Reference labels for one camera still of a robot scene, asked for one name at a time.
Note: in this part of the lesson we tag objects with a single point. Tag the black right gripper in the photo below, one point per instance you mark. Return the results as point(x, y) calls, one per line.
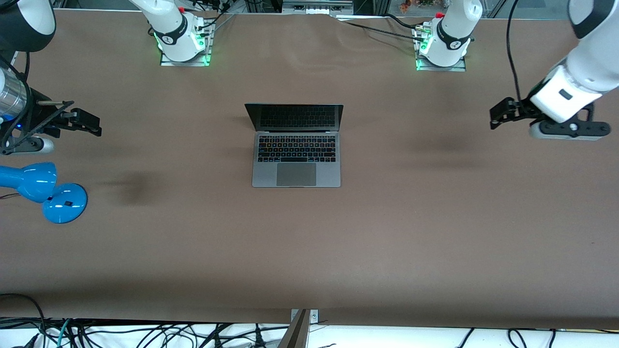
point(40, 116)

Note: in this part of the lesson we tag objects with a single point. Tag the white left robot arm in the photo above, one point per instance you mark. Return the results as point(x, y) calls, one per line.
point(590, 67)

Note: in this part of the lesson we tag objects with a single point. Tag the blue desk lamp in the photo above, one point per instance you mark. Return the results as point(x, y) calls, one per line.
point(65, 203)

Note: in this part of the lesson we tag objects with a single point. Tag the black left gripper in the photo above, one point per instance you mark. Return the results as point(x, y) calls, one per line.
point(521, 108)

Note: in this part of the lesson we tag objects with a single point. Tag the grey laptop computer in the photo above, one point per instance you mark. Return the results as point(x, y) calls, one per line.
point(296, 174)

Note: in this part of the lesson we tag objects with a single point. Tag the metal table bracket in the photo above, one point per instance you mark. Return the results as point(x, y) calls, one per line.
point(297, 333)

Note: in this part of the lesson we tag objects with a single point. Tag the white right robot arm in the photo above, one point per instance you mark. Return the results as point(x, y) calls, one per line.
point(174, 34)

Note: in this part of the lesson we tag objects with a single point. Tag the grey power strip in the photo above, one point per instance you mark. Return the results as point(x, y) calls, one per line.
point(314, 7)

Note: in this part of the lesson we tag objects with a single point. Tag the brown table cover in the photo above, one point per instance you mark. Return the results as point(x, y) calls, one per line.
point(387, 241)

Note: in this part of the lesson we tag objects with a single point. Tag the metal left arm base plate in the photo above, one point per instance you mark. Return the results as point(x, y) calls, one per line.
point(457, 68)

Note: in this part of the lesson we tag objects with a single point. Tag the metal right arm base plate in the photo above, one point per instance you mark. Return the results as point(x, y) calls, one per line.
point(169, 63)

